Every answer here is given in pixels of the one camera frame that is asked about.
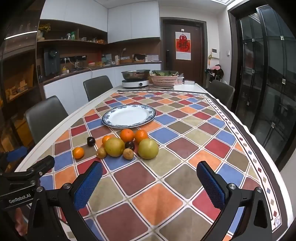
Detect colourful checkered tablecloth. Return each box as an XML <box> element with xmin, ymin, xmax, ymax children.
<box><xmin>39</xmin><ymin>91</ymin><xmax>285</xmax><ymax>241</ymax></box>

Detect red wall poster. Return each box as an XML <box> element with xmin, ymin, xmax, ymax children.
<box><xmin>175</xmin><ymin>32</ymin><xmax>192</xmax><ymax>61</ymax></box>

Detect person's left hand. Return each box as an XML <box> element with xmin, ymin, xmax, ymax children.
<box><xmin>14</xmin><ymin>207</ymin><xmax>29</xmax><ymax>235</ymax></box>

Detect sliding glass door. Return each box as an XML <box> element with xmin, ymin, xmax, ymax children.
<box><xmin>228</xmin><ymin>5</ymin><xmax>296</xmax><ymax>167</ymax></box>

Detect dark water dispenser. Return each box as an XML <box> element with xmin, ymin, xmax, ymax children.
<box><xmin>44</xmin><ymin>47</ymin><xmax>60</xmax><ymax>76</ymax></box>

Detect black power strip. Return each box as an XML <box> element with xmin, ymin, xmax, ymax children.
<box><xmin>60</xmin><ymin>56</ymin><xmax>87</xmax><ymax>64</ymax></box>

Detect pink colander basket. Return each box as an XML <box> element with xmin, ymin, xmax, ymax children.
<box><xmin>149</xmin><ymin>74</ymin><xmax>179</xmax><ymax>88</ymax></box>

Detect wooden display cabinet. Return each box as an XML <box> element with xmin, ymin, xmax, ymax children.
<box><xmin>0</xmin><ymin>0</ymin><xmax>44</xmax><ymax>149</ymax></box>

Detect wooden wall shelf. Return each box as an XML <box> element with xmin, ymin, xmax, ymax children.
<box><xmin>37</xmin><ymin>20</ymin><xmax>108</xmax><ymax>48</ymax></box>

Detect green leafy vegetables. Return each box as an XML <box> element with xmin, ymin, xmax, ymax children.
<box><xmin>151</xmin><ymin>70</ymin><xmax>178</xmax><ymax>77</ymax></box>

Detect blue-rimmed white plate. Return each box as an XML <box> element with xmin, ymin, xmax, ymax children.
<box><xmin>102</xmin><ymin>104</ymin><xmax>157</xmax><ymax>128</ymax></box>

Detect yellow-green pear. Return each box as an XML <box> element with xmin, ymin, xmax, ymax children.
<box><xmin>104</xmin><ymin>137</ymin><xmax>125</xmax><ymax>157</ymax></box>
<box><xmin>138</xmin><ymin>138</ymin><xmax>159</xmax><ymax>160</ymax></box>

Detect white upper cabinets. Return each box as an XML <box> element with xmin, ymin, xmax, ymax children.
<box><xmin>40</xmin><ymin>0</ymin><xmax>161</xmax><ymax>44</ymax></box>

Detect white induction cooker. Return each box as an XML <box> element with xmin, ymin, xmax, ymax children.
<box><xmin>122</xmin><ymin>79</ymin><xmax>149</xmax><ymax>88</ymax></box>

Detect grey dining chair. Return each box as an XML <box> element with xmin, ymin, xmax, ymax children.
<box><xmin>25</xmin><ymin>96</ymin><xmax>69</xmax><ymax>145</ymax></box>
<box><xmin>83</xmin><ymin>75</ymin><xmax>114</xmax><ymax>102</ymax></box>
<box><xmin>207</xmin><ymin>80</ymin><xmax>235</xmax><ymax>112</ymax></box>

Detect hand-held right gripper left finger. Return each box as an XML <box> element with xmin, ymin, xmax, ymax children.
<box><xmin>26</xmin><ymin>161</ymin><xmax>103</xmax><ymax>241</ymax></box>

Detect white cabinets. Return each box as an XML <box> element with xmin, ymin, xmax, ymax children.
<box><xmin>43</xmin><ymin>62</ymin><xmax>162</xmax><ymax>109</ymax></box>
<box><xmin>40</xmin><ymin>0</ymin><xmax>161</xmax><ymax>44</ymax></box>

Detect white lower cabinets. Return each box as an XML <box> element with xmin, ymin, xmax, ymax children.
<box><xmin>43</xmin><ymin>62</ymin><xmax>162</xmax><ymax>109</ymax></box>

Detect steel pot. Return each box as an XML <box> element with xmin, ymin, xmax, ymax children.
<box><xmin>121</xmin><ymin>70</ymin><xmax>151</xmax><ymax>81</ymax></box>

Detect brown door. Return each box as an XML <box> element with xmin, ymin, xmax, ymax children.
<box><xmin>161</xmin><ymin>18</ymin><xmax>207</xmax><ymax>86</ymax></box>

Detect stroller with pink cloth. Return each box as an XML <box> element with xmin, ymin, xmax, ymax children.
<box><xmin>206</xmin><ymin>65</ymin><xmax>224</xmax><ymax>82</ymax></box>

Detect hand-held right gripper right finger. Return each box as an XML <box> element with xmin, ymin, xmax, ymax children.
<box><xmin>196</xmin><ymin>161</ymin><xmax>273</xmax><ymax>241</ymax></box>

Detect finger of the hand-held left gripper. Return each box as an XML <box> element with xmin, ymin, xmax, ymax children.
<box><xmin>0</xmin><ymin>146</ymin><xmax>28</xmax><ymax>164</ymax></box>
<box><xmin>0</xmin><ymin>155</ymin><xmax>55</xmax><ymax>186</ymax></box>

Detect large orange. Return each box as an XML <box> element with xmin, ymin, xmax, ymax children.
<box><xmin>134</xmin><ymin>130</ymin><xmax>149</xmax><ymax>144</ymax></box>
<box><xmin>120</xmin><ymin>128</ymin><xmax>135</xmax><ymax>143</ymax></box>

